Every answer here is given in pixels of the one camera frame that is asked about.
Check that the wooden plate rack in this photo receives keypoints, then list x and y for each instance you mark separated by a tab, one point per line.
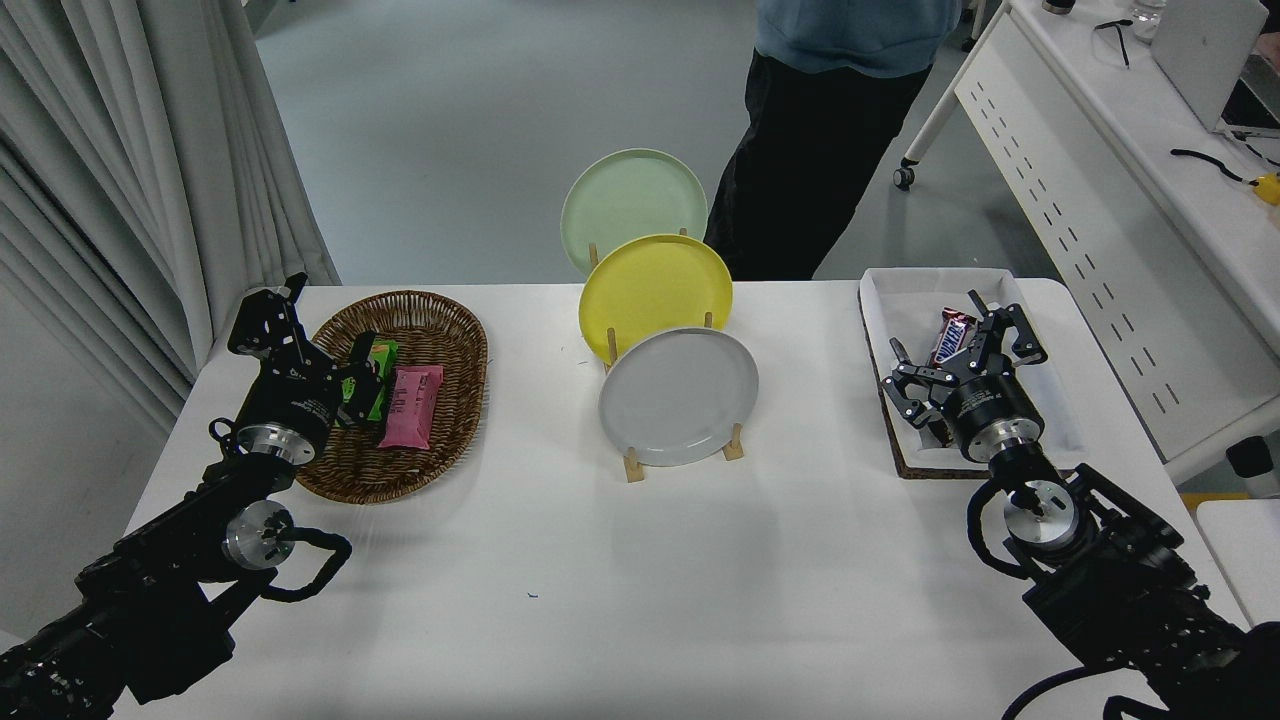
633	468

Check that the black glasses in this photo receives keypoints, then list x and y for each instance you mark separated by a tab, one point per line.
1122	40

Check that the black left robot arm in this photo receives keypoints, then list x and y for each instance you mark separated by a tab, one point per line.
150	580

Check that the white perforated side desk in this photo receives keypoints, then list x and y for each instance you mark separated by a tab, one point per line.
1100	120

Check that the white tray with brown base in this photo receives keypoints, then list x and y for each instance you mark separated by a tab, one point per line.
900	300

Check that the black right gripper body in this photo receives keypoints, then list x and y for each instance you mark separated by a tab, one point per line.
990	405

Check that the desk caster wheel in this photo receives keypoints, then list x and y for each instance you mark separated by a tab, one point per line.
904	178

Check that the grey curtain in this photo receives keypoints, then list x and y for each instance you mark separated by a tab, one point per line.
100	150

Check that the clear bottle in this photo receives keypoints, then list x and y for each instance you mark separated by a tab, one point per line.
1148	15

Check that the small dark round object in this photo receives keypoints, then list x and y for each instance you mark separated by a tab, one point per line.
1058	5

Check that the yellow plate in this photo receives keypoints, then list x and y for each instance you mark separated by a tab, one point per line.
650	285

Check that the silver laptop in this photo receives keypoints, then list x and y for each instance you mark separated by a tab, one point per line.
1200	50

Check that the black and white cylinder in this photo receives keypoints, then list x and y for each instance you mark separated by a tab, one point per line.
1252	465

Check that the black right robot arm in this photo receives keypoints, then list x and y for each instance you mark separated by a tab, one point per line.
1120	580

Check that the person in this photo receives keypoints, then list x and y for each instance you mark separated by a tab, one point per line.
820	150

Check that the small yellow object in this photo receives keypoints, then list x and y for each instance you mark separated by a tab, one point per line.
1268	188

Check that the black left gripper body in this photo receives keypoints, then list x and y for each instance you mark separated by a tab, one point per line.
292	405

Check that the person's hand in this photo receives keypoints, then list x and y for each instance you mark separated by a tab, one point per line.
1272	47

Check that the green snack bar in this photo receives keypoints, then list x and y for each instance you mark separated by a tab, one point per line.
389	352

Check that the grey plate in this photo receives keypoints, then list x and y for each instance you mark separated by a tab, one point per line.
680	400

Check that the brown wicker basket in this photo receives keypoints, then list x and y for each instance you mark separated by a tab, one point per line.
440	330

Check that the pink snack bar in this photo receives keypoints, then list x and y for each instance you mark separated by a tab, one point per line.
410	410

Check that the white side table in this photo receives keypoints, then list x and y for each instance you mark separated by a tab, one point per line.
1250	545

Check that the pale green plate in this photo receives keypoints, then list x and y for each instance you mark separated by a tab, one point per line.
630	195

